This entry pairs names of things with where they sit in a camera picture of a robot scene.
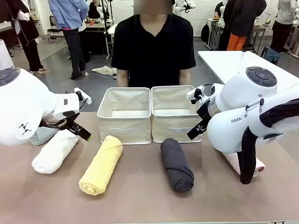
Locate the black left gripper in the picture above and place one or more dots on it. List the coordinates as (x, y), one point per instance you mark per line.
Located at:
(58, 123)

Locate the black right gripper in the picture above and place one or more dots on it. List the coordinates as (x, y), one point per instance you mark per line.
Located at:
(204, 114)

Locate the white towel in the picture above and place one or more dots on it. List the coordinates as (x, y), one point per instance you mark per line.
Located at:
(53, 154)

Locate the yellow towel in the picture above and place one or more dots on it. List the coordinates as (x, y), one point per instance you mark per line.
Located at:
(100, 165)

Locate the dark grey towel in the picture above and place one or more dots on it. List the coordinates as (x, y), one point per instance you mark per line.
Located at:
(176, 163)

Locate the light teal cone towel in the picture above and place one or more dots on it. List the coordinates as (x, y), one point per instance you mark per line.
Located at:
(43, 137)

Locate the pink towel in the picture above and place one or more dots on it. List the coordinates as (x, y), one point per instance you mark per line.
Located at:
(259, 166)

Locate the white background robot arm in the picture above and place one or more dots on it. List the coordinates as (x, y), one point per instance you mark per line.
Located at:
(184, 7)

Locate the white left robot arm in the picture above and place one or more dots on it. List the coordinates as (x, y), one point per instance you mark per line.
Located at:
(23, 105)

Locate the person's right forearm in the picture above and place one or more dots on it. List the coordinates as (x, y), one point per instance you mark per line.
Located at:
(122, 78)

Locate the person's left forearm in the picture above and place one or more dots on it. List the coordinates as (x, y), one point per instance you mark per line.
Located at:
(185, 77)

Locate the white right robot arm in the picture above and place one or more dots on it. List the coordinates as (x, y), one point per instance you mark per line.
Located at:
(233, 126)

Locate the cream fabric storage bin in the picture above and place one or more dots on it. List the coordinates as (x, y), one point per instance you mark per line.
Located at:
(175, 130)
(123, 130)

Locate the beige cloth on floor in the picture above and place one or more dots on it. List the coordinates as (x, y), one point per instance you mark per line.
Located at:
(104, 70)

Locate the white side table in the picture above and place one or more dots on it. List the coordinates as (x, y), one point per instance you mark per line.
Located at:
(222, 63)

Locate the person in black polo shirt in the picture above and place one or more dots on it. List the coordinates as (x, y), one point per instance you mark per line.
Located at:
(153, 51)

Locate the black backpack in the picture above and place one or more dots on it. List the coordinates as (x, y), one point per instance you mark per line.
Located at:
(205, 32)

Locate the black office chair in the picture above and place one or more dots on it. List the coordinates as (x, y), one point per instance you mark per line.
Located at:
(54, 31)

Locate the blue bag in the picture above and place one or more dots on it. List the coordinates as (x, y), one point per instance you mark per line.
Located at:
(273, 56)

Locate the bystander in blue shirt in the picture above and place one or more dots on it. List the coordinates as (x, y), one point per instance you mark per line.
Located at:
(70, 18)

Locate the bystander in black dress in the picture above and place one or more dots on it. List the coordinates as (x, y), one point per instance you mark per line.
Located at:
(25, 30)

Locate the bystander with orange trousers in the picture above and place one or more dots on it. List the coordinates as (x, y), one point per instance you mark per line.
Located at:
(243, 21)

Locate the bystander in grey shirt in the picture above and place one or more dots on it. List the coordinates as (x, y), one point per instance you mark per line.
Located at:
(282, 25)

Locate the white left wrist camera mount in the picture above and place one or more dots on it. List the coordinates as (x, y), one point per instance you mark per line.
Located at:
(83, 95)

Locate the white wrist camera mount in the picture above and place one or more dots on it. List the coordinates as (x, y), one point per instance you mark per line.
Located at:
(195, 92)
(83, 95)

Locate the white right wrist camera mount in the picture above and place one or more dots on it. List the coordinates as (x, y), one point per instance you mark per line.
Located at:
(195, 92)

